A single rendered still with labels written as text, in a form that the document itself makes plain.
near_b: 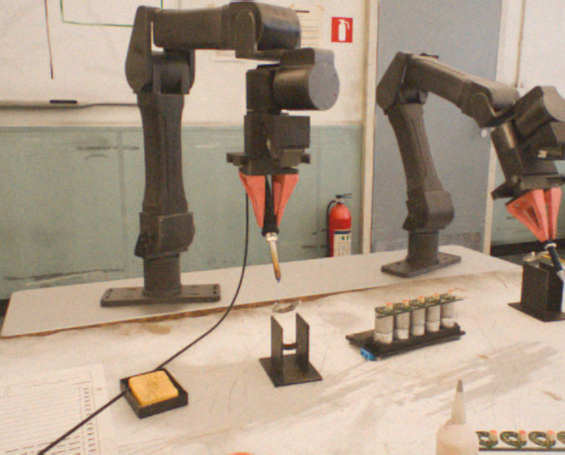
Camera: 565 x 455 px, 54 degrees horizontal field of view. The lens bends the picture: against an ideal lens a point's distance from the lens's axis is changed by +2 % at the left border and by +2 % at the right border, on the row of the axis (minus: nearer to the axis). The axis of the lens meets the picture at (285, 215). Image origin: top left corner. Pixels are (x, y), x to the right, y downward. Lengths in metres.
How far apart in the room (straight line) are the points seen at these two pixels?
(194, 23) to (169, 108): 0.16
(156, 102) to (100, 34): 2.32
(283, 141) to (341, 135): 2.98
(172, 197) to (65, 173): 2.32
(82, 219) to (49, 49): 0.89
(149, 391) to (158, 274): 0.34
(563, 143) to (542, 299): 0.24
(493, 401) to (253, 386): 0.27
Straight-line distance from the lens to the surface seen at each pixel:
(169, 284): 0.96
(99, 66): 3.19
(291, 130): 0.63
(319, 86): 0.66
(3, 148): 3.21
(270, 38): 0.71
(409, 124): 1.18
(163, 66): 0.90
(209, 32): 0.79
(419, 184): 1.14
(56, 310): 0.99
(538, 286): 0.97
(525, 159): 0.96
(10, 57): 3.19
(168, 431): 0.61
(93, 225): 3.25
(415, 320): 0.78
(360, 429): 0.61
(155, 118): 0.90
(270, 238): 0.73
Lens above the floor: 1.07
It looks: 10 degrees down
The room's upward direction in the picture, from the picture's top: straight up
